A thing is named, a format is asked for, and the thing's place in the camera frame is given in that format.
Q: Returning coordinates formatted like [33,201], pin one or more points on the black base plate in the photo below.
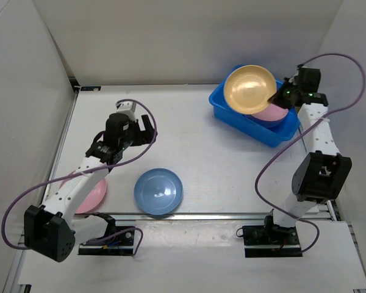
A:
[262,243]
[117,240]

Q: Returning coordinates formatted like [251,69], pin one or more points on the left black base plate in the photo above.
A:
[117,240]

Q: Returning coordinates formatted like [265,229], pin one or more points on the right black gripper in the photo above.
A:
[276,97]

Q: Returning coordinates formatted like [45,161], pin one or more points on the small black label sticker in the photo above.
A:
[90,88]

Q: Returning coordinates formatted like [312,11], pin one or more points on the purple plate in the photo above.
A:
[266,123]

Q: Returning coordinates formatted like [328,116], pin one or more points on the blue plastic bin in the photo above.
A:
[271,137]

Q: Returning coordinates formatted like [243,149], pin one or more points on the blue plate front centre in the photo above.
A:
[158,191]

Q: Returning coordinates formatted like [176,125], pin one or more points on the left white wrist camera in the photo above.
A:
[127,108]

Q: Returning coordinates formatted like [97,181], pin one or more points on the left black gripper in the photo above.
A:
[147,136]

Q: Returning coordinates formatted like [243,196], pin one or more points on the orange plate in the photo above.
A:
[247,90]

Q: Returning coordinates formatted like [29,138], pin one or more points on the pink plate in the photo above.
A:
[94,198]
[271,113]

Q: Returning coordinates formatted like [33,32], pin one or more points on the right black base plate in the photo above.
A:
[262,243]

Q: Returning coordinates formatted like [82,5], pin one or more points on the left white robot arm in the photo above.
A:
[51,229]

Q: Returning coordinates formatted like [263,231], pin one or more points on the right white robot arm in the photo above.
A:
[323,172]

